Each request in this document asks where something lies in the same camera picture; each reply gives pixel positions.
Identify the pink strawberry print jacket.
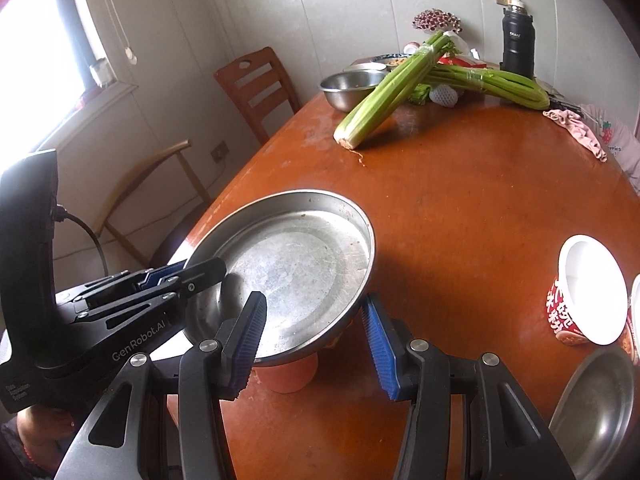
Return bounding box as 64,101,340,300
580,104,640,191

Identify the shallow steel plate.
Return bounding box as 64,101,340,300
184,189,376,367

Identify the small steel bowl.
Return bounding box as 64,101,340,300
320,71,388,112

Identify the tall red paper noodle bowl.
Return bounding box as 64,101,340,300
620,274,640,366

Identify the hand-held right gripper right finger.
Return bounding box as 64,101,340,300
361,294,578,480

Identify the white plastic bag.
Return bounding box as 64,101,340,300
440,32,472,58

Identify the black thermos bottle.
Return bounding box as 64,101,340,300
501,0,537,80

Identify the celery bunch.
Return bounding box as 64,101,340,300
334,30,453,151
415,62,551,111

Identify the person's left hand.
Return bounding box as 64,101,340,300
16,405,77,477

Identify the light bentwood chair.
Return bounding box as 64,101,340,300
92,139,211,261

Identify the large steel bowl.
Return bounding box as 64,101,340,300
549,345,637,480

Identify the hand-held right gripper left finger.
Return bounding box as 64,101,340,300
52,291,268,480

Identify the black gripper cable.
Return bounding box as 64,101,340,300
55,205,109,278

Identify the wide red paper noodle bowl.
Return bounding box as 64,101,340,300
545,234,628,346

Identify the pink cloth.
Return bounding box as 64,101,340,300
543,108,608,163

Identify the small white box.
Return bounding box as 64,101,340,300
90,60,114,88

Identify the red packet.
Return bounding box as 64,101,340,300
437,56,488,70

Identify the patterned bowl with food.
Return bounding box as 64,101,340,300
372,54,408,72

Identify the black slender tool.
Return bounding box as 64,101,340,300
547,91,583,111

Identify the white blind cord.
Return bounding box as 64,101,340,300
107,0,138,66

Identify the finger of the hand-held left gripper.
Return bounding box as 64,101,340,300
75,261,187,309
77,258,227,325

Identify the brown slatted wooden chair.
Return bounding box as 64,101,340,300
214,46,302,146

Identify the white foam fruit net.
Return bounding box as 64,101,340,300
431,84,458,107

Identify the window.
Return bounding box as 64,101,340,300
0,0,108,161

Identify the dried flower bouquet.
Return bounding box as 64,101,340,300
412,9,463,35

